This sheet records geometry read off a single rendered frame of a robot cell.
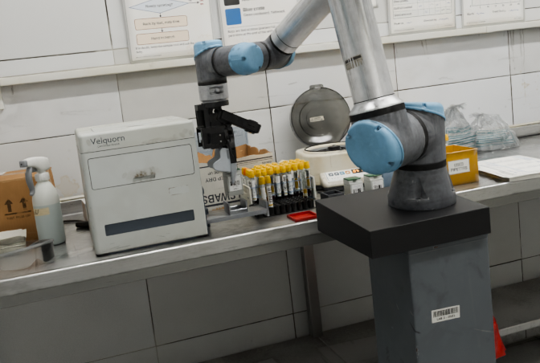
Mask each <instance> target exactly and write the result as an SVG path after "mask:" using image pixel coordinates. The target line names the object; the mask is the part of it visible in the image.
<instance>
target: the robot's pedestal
mask: <svg viewBox="0 0 540 363"><path fill-rule="evenodd" d="M369 264H370V281H371V290H372V298H373V307H374V323H375V331H376V341H377V349H378V363H496V353H495V340H494V329H493V306H492V293H491V281H490V270H489V246H488V234H486V235H479V236H476V237H471V238H467V239H461V240H457V241H453V242H450V243H443V244H439V245H435V246H431V247H425V248H420V249H417V250H413V251H406V252H403V253H398V254H395V255H388V256H384V257H380V258H377V259H371V258H369Z"/></svg>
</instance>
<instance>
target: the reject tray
mask: <svg viewBox="0 0 540 363"><path fill-rule="evenodd" d="M287 218H289V219H291V220H293V221H294V222H302V221H306V220H310V219H315V218H317V214H316V213H314V212H312V211H311V210H308V211H304V212H300V213H295V214H287Z"/></svg>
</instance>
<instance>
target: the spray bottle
mask: <svg viewBox="0 0 540 363"><path fill-rule="evenodd" d="M19 166H20V168H24V167H27V169H26V172H25V179H26V182H27V186H28V188H29V191H30V196H32V204H33V210H34V215H35V223H36V228H37V232H38V237H39V240H42V239H54V242H53V243H54V246H56V245H59V244H61V243H64V242H65V241H66V235H65V230H64V225H63V216H62V211H61V205H60V200H59V195H58V193H57V190H56V188H55V187H54V186H53V185H52V184H51V183H50V182H49V181H48V180H49V179H50V178H49V173H48V172H45V171H46V170H48V169H50V163H49V160H48V158H47V157H29V158H27V159H25V160H23V161H20V162H19ZM33 172H36V174H35V181H36V182H37V183H36V185H35V186H34V183H33V180H32V173H33Z"/></svg>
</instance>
